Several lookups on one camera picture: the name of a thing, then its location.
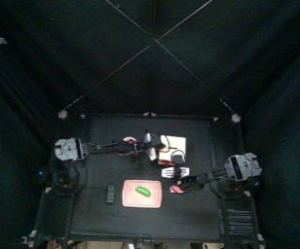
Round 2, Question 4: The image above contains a white box with red lid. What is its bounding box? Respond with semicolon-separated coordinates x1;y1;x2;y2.
169;184;185;195

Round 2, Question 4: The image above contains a green toy vegetable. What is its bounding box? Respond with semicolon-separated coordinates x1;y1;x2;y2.
133;185;153;197

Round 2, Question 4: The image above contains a pink plastic tray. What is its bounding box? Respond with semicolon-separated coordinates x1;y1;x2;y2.
122;179;165;209

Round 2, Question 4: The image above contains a dark green block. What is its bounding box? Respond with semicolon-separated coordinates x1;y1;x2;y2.
106;184;117;204

